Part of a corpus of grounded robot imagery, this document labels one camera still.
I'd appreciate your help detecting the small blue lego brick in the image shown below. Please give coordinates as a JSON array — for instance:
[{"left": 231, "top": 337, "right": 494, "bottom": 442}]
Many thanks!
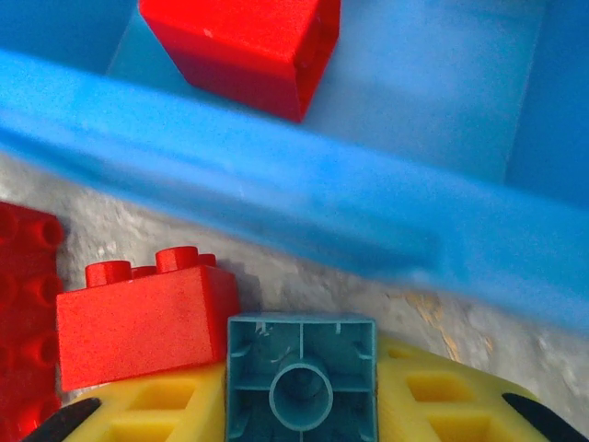
[{"left": 224, "top": 312, "right": 379, "bottom": 442}]

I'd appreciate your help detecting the small red lego brick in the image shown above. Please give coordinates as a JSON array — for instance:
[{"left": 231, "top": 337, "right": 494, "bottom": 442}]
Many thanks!
[{"left": 137, "top": 0, "right": 342, "bottom": 123}]

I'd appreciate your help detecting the blue three-compartment plastic bin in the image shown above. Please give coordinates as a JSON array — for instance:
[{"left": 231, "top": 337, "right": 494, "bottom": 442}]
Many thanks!
[{"left": 0, "top": 0, "right": 589, "bottom": 333}]

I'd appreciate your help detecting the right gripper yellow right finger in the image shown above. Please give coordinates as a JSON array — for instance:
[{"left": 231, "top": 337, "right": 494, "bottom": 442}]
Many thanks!
[{"left": 375, "top": 335, "right": 582, "bottom": 442}]

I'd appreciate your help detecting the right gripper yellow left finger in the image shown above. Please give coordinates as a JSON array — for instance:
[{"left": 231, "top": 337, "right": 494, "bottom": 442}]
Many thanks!
[{"left": 27, "top": 366, "right": 230, "bottom": 442}]

